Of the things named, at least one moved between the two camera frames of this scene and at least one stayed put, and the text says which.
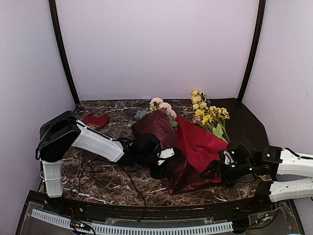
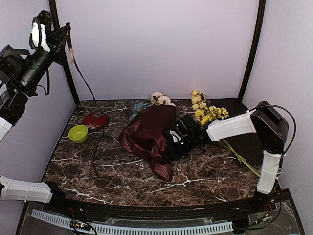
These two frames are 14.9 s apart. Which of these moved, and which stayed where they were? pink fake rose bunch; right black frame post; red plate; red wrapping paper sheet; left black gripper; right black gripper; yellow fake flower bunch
Moved: pink fake rose bunch; left black gripper; right black gripper; red wrapping paper sheet
Stayed: right black frame post; yellow fake flower bunch; red plate
